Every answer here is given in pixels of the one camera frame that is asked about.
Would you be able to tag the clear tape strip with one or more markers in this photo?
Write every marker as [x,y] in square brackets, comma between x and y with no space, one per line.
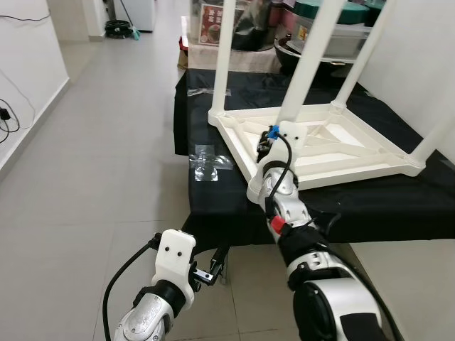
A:
[446,163]
[202,93]

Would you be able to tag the white appliance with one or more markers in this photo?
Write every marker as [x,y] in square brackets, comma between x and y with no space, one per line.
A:
[144,14]

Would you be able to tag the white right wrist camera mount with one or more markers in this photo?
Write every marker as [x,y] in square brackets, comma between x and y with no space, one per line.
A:
[293,135]

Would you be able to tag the beige covered bench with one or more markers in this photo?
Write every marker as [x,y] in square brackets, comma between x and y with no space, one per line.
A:
[249,62]

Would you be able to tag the black wok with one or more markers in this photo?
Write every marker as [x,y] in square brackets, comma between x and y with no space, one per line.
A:
[288,60]

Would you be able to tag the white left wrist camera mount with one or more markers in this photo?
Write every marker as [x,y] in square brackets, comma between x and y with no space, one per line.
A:
[175,249]

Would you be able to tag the white plastic table top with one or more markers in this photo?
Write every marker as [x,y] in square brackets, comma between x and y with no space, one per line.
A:
[355,174]

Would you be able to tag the black object on floor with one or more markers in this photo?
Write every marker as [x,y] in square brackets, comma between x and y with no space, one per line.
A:
[119,30]

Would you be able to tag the dark green plastic container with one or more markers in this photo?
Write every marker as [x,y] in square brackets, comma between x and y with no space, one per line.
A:
[355,13]

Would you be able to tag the clear plastic storage box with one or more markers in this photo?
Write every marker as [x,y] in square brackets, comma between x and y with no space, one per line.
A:
[348,42]

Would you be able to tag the black bag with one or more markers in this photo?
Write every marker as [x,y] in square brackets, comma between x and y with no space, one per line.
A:
[252,32]

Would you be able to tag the red printed carton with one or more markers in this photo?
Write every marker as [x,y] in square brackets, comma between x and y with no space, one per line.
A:
[210,28]

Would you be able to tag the black tablecloth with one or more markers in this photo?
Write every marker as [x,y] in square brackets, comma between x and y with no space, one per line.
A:
[227,213]

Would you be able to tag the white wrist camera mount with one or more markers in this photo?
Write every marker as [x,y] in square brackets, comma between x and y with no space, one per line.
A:
[293,135]
[175,249]

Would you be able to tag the white plastic table leg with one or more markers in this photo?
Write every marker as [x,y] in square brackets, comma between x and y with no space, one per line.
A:
[362,57]
[224,57]
[434,135]
[313,57]

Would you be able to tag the clear tape patch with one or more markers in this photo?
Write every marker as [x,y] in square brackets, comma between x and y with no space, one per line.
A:
[206,163]

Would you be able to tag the grey metal table leg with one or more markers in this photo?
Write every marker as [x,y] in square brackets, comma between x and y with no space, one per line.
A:
[226,275]

